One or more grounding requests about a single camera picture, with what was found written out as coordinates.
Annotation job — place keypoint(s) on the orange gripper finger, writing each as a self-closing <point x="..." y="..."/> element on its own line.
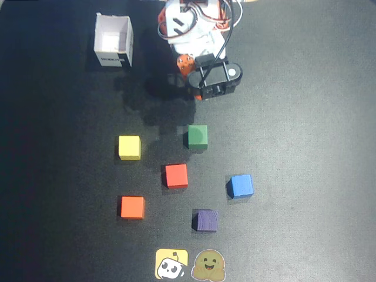
<point x="185" y="65"/>

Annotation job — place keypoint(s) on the purple cube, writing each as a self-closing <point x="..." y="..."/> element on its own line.
<point x="206" y="220"/>

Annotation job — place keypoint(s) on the orange and white robot arm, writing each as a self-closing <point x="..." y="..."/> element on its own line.
<point x="176" y="17"/>

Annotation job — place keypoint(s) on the green cube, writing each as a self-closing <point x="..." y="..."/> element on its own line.
<point x="197" y="136"/>

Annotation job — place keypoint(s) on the yellow cube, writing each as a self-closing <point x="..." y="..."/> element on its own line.
<point x="129" y="147"/>

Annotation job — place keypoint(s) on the red cube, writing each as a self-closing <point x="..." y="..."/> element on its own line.
<point x="176" y="175"/>

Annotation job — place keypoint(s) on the blue cube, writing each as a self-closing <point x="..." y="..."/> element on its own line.
<point x="241" y="185"/>

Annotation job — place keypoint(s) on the orange cube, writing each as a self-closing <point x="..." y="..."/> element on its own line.
<point x="132" y="207"/>

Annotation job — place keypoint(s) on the black wrist webcam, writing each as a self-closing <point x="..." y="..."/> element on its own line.
<point x="217" y="77"/>

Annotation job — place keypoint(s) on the white open cardboard box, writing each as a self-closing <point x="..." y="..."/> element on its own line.
<point x="113" y="35"/>

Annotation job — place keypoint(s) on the yellow robot logo sticker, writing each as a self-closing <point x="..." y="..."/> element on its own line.
<point x="171" y="264"/>

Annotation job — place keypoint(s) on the hugging face emoji sticker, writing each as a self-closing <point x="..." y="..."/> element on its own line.
<point x="208" y="264"/>

